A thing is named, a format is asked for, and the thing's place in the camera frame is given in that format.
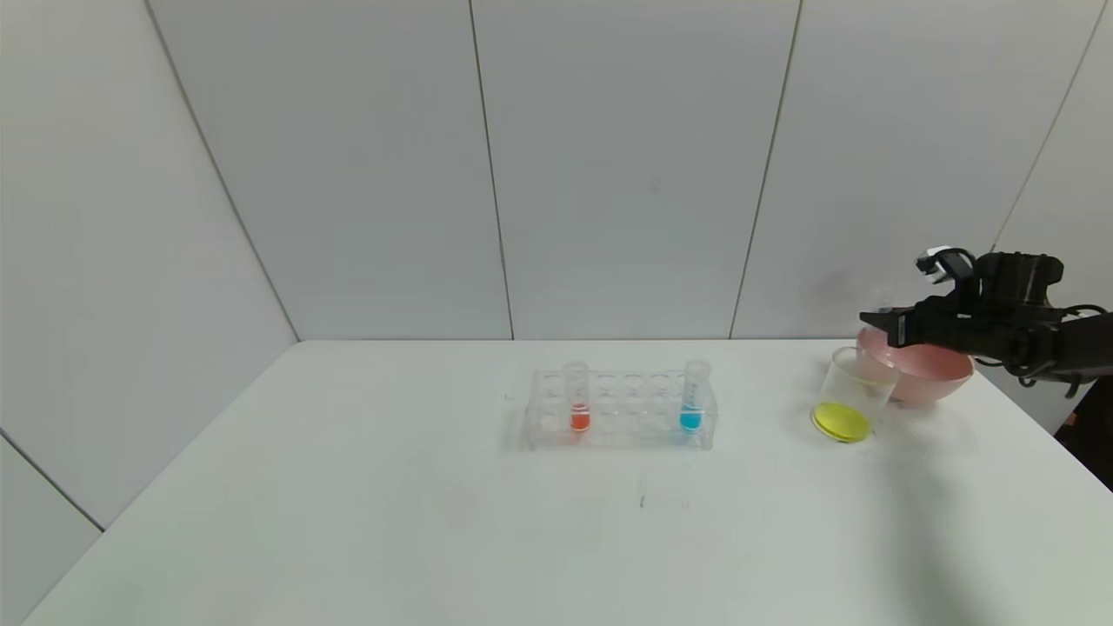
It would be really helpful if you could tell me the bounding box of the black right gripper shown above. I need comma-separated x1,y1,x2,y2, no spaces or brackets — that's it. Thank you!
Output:
858,296,982,356

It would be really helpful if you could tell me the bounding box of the test tube with blue pigment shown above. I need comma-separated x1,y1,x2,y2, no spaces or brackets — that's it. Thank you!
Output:
681,362,709,433

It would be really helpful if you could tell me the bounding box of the clear plastic beaker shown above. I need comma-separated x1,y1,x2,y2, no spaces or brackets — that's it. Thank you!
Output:
811,347,899,445

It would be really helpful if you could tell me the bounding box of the clear plastic test tube rack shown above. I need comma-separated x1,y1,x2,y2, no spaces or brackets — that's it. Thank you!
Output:
524,370,718,451

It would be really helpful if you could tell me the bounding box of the test tube with red pigment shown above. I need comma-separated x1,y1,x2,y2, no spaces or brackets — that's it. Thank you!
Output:
565,362,590,433

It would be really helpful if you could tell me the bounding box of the pink plastic bowl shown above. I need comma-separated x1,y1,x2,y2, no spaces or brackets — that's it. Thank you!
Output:
854,326,975,405

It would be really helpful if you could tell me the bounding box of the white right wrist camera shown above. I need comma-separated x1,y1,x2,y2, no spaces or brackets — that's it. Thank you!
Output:
916,248,975,286

